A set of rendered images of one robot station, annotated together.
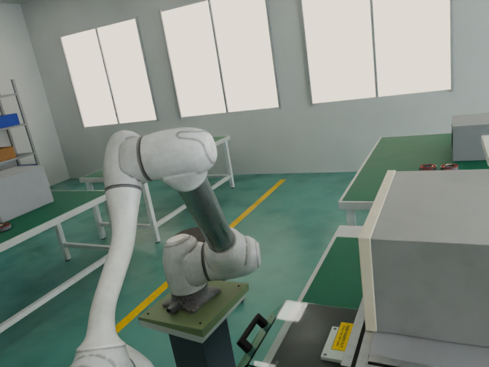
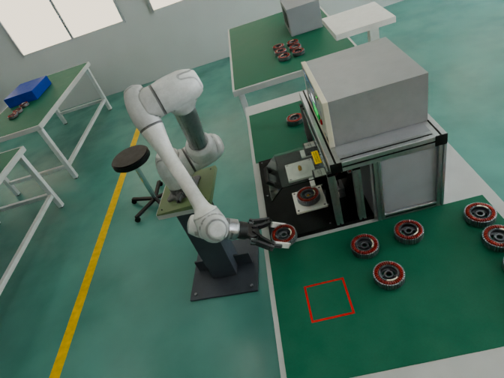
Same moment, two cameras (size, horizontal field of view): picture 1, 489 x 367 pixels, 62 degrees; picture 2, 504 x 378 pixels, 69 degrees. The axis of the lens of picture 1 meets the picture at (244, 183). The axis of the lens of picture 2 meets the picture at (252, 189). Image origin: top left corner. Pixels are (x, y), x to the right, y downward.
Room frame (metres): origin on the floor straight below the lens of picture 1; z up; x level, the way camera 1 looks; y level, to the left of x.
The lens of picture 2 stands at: (-0.32, 0.53, 1.99)
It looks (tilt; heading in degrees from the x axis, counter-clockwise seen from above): 38 degrees down; 341
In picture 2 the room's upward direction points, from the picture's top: 21 degrees counter-clockwise
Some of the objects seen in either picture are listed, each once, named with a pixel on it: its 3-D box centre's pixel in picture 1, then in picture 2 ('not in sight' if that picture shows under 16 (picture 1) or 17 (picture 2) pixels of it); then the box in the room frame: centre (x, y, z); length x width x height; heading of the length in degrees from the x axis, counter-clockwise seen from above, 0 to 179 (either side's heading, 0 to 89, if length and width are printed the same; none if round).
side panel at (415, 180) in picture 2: not in sight; (409, 183); (0.48, -0.39, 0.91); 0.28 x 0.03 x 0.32; 62
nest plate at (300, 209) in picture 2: not in sight; (309, 199); (0.85, -0.13, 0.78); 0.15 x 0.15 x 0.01; 62
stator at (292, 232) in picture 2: not in sight; (283, 235); (0.72, 0.11, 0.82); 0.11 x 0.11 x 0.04
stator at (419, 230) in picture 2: not in sight; (408, 232); (0.39, -0.28, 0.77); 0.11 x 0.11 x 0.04
